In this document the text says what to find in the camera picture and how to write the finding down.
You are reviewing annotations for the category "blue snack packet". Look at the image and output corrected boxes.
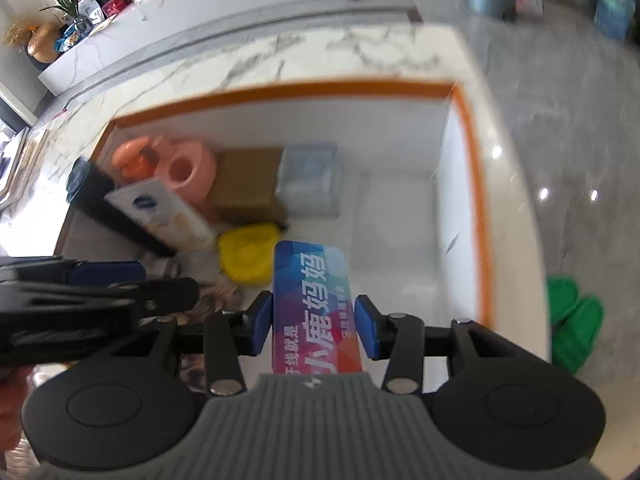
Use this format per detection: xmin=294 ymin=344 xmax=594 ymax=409
xmin=55 ymin=27 xmax=82 ymax=54

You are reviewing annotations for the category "white cream tube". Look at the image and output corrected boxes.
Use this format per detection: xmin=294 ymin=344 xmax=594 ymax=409
xmin=104 ymin=177 xmax=221 ymax=254

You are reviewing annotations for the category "yellow tape measure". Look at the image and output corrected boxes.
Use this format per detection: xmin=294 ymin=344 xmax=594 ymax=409
xmin=217 ymin=223 xmax=281 ymax=287

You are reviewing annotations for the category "brown cardboard box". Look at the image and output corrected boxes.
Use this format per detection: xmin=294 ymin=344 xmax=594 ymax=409
xmin=207 ymin=147 xmax=287 ymax=224

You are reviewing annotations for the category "dark blue bottle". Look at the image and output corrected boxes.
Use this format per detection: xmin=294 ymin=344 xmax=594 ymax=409
xmin=66 ymin=157 xmax=177 ymax=259

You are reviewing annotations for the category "orange cardboard box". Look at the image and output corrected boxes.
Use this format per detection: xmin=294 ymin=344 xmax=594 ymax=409
xmin=55 ymin=77 xmax=494 ymax=358

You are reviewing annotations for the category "clear plastic box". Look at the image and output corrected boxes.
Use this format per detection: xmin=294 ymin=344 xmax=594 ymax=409
xmin=274 ymin=144 xmax=340 ymax=219

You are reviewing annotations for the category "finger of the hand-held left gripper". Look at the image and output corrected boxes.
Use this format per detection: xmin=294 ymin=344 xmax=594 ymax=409
xmin=0 ymin=277 xmax=201 ymax=318
xmin=0 ymin=257 xmax=147 ymax=286

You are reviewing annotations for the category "person's left hand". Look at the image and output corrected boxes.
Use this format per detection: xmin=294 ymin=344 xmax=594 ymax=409
xmin=0 ymin=366 xmax=36 ymax=456

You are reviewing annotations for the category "pink cup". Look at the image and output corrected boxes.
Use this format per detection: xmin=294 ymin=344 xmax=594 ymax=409
xmin=152 ymin=137 xmax=219 ymax=211

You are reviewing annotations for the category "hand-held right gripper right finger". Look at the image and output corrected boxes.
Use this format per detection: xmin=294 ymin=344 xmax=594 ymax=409
xmin=354 ymin=295 xmax=521 ymax=393

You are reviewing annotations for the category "pink pump bottle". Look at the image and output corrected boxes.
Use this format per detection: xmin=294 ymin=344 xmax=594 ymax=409
xmin=111 ymin=135 xmax=173 ymax=184

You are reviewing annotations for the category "blue water jug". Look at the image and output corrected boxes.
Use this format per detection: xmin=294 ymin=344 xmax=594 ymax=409
xmin=594 ymin=0 xmax=635 ymax=41

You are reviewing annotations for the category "gold vase with dried flowers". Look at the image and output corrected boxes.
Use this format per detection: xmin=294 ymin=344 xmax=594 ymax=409
xmin=4 ymin=19 xmax=64 ymax=64

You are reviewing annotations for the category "green plant in glass vase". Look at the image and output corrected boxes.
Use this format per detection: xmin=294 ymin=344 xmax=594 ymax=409
xmin=42 ymin=0 xmax=97 ymax=37

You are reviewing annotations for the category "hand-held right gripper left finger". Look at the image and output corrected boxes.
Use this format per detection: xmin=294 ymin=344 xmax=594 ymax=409
xmin=120 ymin=291 xmax=275 ymax=395

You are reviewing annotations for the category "blue and pink tin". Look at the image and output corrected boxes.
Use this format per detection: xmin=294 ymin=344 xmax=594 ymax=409
xmin=272 ymin=240 xmax=365 ymax=375

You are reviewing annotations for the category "green slipper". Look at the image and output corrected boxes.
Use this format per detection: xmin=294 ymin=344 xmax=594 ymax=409
xmin=546 ymin=276 xmax=581 ymax=332
xmin=552 ymin=296 xmax=606 ymax=376

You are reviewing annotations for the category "marble tv cabinet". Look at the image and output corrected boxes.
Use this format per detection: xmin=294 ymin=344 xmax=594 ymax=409
xmin=37 ymin=0 xmax=476 ymax=97

